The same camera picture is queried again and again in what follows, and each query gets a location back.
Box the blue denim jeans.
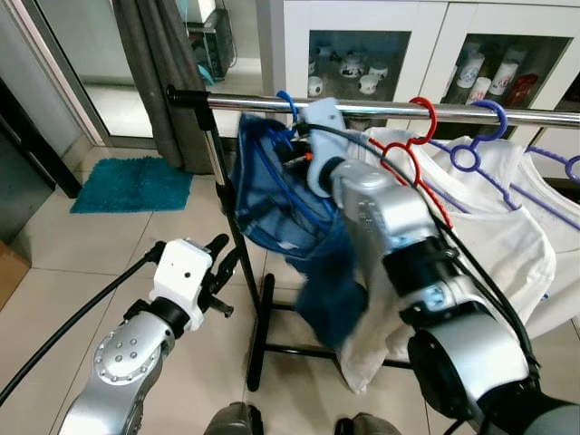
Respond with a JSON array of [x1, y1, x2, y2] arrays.
[[231, 113, 372, 354]]

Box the blue plastic hanger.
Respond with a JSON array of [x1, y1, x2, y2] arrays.
[[249, 89, 332, 223]]

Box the red plastic hanger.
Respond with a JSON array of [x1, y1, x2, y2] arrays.
[[365, 96, 454, 229]]

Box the purple plastic hanger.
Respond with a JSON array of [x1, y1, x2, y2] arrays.
[[524, 143, 580, 184], [426, 98, 580, 232]]

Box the white patterned teapot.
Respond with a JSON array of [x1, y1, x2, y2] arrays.
[[340, 54, 365, 78]]

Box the teal floor mat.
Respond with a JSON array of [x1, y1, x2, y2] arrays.
[[71, 156, 194, 216]]

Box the dark robot left foot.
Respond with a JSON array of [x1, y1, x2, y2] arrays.
[[204, 401, 264, 435]]

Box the dark robot foot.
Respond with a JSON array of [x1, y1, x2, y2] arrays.
[[335, 412, 400, 435], [204, 401, 264, 435]]

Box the black metal shelf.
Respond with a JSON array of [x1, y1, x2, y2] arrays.
[[186, 9, 238, 84]]

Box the grey curtain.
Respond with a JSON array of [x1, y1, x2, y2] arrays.
[[111, 0, 214, 173]]

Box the white glass door cabinet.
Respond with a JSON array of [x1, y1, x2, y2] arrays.
[[258, 0, 580, 155]]

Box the cardboard box with black print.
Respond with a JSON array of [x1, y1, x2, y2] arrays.
[[0, 240, 31, 311]]

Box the dark robot right foot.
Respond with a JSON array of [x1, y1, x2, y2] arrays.
[[335, 412, 400, 435]]

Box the black desk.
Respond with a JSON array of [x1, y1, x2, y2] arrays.
[[0, 77, 82, 246]]

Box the red box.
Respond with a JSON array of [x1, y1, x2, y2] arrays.
[[507, 72, 537, 108]]

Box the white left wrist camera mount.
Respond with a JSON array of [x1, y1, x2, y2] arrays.
[[150, 238, 214, 332]]

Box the pale grey right wrist camera mount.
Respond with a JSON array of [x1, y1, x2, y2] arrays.
[[299, 98, 350, 198]]

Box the metal clothes rack black frame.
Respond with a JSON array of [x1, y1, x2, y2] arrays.
[[166, 84, 580, 392]]

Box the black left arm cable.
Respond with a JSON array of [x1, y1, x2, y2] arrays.
[[0, 243, 166, 407]]

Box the pale sliding door frame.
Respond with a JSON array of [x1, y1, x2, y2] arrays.
[[18, 0, 169, 150]]

